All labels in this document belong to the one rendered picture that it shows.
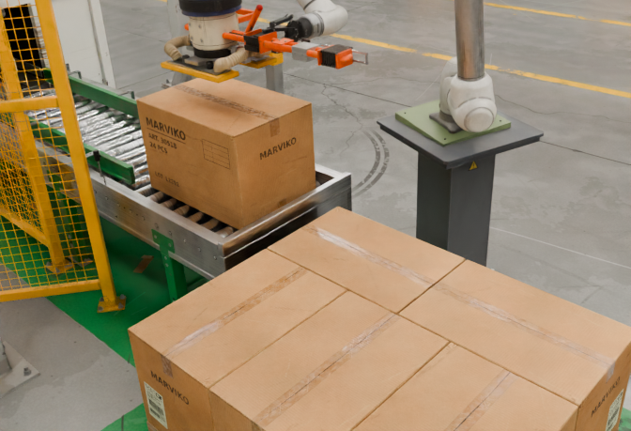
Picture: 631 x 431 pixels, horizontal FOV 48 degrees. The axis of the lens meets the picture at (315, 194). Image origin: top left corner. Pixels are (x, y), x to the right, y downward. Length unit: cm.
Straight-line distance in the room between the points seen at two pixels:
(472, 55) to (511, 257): 125
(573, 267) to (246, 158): 171
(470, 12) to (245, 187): 101
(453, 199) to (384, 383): 119
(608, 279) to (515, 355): 142
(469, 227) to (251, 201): 102
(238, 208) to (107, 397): 89
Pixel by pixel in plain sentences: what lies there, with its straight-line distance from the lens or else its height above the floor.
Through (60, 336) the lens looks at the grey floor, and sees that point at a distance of 330.
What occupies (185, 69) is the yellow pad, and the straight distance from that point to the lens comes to 269.
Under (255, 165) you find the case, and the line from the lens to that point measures 263.
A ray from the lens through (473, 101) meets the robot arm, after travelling 268.
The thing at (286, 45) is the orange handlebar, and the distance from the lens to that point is 241.
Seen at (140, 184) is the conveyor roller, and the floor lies 53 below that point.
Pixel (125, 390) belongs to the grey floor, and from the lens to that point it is 295.
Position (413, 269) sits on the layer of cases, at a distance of 247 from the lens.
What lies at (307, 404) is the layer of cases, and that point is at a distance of 199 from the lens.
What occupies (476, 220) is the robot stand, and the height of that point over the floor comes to 34.
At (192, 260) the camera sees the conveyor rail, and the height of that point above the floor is 45.
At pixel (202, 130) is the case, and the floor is 92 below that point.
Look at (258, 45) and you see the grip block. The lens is 249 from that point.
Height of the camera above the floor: 195
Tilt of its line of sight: 29 degrees down
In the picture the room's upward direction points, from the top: 3 degrees counter-clockwise
